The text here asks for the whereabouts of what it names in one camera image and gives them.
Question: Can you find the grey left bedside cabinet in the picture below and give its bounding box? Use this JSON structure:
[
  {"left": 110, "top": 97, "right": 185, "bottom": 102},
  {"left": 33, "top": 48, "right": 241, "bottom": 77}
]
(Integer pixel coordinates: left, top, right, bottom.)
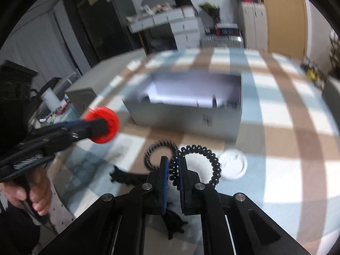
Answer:
[{"left": 66, "top": 48, "right": 146, "bottom": 115}]

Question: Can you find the black beaded hair tie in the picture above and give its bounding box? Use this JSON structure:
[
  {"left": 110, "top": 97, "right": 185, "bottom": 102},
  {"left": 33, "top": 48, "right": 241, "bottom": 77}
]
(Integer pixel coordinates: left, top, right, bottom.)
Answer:
[{"left": 143, "top": 139, "right": 179, "bottom": 172}]

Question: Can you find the person's left hand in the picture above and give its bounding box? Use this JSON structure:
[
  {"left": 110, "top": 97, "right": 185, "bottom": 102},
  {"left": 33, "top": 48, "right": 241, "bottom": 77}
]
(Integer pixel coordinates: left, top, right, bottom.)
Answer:
[{"left": 3, "top": 166, "right": 52, "bottom": 216}]

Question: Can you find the white round pin badge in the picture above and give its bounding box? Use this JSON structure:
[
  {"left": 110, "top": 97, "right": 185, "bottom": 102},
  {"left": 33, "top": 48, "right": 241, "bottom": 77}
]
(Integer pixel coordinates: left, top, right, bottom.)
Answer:
[{"left": 219, "top": 149, "right": 248, "bottom": 180}]

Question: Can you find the black red box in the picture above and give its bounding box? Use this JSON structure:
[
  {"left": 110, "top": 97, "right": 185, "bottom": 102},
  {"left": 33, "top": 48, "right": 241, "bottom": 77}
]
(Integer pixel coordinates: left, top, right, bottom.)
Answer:
[{"left": 205, "top": 24, "right": 240, "bottom": 36}]

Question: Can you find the white upright suitcase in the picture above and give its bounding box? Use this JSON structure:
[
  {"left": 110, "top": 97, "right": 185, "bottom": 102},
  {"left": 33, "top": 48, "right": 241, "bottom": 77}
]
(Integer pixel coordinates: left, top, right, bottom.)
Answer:
[{"left": 239, "top": 2, "right": 268, "bottom": 52}]

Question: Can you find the white thermos bottle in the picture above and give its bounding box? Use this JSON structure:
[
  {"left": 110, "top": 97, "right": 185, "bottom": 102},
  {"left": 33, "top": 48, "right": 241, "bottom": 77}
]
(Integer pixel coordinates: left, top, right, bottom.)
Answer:
[{"left": 41, "top": 88, "right": 61, "bottom": 112}]

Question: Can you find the black refrigerator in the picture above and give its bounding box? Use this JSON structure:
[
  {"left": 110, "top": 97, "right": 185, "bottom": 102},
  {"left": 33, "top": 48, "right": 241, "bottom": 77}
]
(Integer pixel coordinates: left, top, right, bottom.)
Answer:
[{"left": 86, "top": 0, "right": 142, "bottom": 61}]

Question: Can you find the silver cardboard box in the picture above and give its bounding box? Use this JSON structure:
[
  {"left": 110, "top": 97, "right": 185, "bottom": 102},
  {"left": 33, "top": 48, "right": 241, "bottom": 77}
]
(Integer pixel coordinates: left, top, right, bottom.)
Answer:
[{"left": 123, "top": 70, "right": 243, "bottom": 142}]

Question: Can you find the grey curtain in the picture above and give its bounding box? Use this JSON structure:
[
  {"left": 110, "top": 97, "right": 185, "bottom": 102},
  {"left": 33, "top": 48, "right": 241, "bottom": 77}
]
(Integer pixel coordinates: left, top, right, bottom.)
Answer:
[{"left": 1, "top": 1, "right": 91, "bottom": 89}]

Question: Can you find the red round hair clip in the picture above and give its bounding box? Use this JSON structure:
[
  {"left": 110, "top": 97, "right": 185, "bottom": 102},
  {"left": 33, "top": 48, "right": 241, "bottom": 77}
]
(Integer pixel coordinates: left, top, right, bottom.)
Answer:
[{"left": 84, "top": 106, "right": 119, "bottom": 144}]

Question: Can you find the white desk with drawers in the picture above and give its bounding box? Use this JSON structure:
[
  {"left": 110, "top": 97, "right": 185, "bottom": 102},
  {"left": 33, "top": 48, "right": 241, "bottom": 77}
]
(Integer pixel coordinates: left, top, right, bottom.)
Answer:
[{"left": 128, "top": 6, "right": 205, "bottom": 50}]

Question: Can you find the plaid checkered bedsheet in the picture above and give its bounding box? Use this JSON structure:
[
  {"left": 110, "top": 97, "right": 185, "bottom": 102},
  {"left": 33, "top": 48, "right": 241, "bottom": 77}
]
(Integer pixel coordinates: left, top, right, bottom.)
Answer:
[{"left": 48, "top": 48, "right": 339, "bottom": 254}]

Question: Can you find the silver lying suitcase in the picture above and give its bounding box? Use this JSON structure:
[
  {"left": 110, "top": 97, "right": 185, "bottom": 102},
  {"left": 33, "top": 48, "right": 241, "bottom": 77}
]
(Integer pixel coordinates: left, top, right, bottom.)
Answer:
[{"left": 200, "top": 35, "right": 244, "bottom": 48}]

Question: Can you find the wooden door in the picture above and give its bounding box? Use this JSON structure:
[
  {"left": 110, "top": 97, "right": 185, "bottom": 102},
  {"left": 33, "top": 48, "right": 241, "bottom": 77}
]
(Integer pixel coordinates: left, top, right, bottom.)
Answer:
[{"left": 263, "top": 0, "right": 308, "bottom": 59}]

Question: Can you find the black spiral hair tie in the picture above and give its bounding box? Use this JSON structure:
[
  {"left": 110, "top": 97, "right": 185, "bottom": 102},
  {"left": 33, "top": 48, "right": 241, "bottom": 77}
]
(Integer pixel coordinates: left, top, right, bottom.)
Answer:
[{"left": 168, "top": 144, "right": 222, "bottom": 190}]

